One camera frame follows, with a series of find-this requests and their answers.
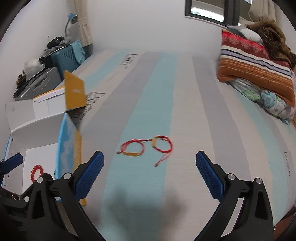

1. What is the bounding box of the red bead bracelet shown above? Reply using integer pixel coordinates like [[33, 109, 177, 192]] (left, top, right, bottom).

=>
[[30, 164, 45, 183]]

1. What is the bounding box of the blue yellow cardboard box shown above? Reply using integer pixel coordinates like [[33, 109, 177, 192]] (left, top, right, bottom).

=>
[[1, 71, 86, 194]]

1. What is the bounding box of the floral quilt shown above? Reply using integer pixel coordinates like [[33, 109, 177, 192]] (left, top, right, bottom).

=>
[[228, 78, 295, 125]]

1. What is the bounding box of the grey suitcase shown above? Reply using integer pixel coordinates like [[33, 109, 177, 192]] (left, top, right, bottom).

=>
[[13, 67, 62, 101]]

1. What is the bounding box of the striped bed sheet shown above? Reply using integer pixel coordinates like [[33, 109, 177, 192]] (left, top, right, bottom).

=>
[[74, 49, 288, 240]]

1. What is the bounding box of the teal suitcase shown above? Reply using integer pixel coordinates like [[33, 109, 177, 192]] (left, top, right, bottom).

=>
[[51, 40, 86, 78]]

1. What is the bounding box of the striped orange pillow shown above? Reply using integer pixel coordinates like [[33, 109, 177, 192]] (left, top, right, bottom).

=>
[[218, 30, 295, 107]]

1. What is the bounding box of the brown fuzzy blanket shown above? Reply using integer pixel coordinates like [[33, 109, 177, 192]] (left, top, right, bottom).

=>
[[247, 20, 295, 70]]

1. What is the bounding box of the blue desk lamp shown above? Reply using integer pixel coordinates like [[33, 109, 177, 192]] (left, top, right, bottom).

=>
[[65, 13, 78, 37]]

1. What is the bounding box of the beige curtain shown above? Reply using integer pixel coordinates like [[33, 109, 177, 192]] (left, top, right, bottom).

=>
[[67, 0, 93, 58]]

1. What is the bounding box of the red cord bracelet long charm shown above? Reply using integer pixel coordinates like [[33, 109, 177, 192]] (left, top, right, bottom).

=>
[[116, 139, 147, 157]]

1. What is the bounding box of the red cord bracelet small charm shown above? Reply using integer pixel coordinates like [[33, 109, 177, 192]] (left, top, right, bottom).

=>
[[152, 136, 174, 167]]

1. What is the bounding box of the window frame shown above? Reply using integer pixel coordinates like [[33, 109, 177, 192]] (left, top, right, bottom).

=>
[[185, 0, 253, 26]]

